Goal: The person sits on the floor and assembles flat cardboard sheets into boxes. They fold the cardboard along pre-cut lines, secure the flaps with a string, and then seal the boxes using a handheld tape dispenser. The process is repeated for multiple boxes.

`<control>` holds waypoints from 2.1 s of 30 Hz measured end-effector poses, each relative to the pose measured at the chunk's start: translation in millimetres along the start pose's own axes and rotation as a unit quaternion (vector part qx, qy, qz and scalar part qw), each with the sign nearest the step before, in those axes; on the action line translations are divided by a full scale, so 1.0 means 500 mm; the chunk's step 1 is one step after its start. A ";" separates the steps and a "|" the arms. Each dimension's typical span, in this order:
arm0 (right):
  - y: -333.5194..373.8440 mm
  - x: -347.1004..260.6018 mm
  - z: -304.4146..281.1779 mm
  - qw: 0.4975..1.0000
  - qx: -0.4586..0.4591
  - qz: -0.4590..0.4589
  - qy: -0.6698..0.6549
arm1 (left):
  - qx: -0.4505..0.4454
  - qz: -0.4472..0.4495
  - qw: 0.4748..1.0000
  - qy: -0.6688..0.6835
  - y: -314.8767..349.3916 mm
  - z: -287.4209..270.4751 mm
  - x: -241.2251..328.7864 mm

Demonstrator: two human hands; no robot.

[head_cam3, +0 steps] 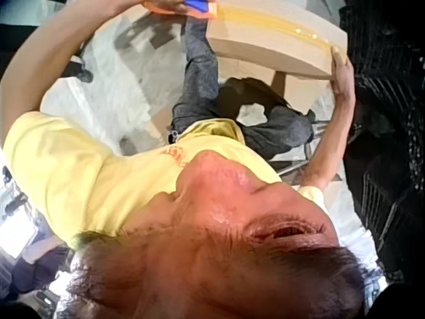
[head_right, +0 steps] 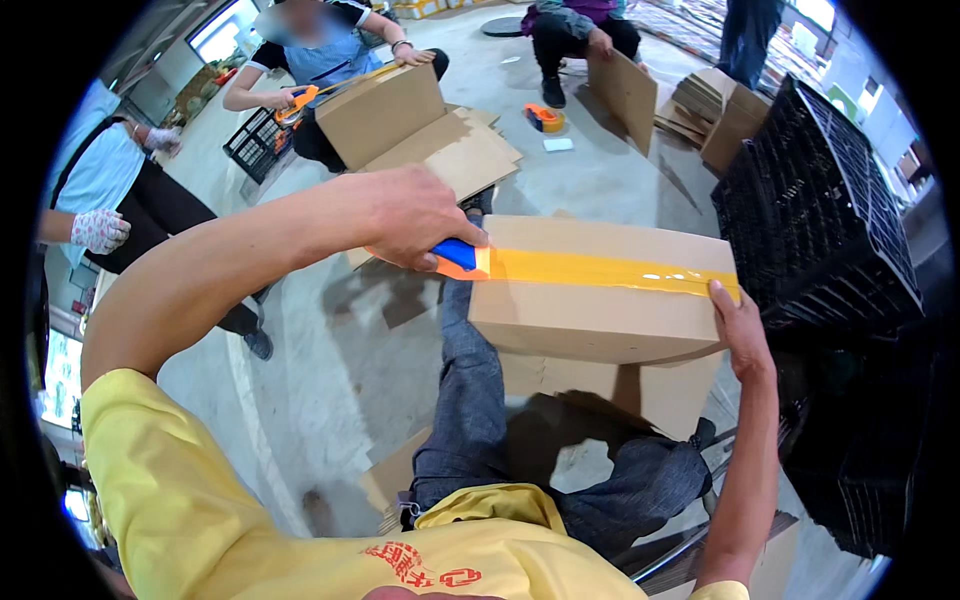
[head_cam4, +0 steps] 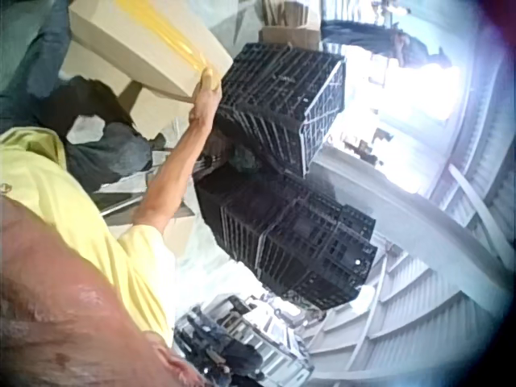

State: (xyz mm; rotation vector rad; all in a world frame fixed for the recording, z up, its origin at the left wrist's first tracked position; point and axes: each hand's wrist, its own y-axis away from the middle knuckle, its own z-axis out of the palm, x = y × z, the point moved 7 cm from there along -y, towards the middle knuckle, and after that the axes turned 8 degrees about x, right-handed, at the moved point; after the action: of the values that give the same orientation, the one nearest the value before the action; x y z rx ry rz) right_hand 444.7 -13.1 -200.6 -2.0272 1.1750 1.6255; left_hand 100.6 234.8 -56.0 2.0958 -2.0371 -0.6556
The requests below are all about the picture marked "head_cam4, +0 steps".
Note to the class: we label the person's right hand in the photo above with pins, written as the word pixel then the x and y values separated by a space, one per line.
pixel 206 93

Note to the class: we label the person's right fingers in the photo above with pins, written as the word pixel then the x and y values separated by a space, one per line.
pixel 210 78

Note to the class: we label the cardboard box with yellow tape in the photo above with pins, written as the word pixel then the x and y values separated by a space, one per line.
pixel 149 44

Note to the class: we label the stack of black plastic crates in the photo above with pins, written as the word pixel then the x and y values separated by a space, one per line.
pixel 278 109

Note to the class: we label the plain cardboard box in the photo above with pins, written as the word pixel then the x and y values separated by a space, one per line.
pixel 133 109

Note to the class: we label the stack of brown cartons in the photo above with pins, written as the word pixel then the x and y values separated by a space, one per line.
pixel 290 20

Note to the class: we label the person's legs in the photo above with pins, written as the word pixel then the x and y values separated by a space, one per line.
pixel 28 60

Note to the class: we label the short stack of black crates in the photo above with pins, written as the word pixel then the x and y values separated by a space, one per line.
pixel 290 246

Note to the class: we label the white metal cart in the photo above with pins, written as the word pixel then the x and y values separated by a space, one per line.
pixel 242 342

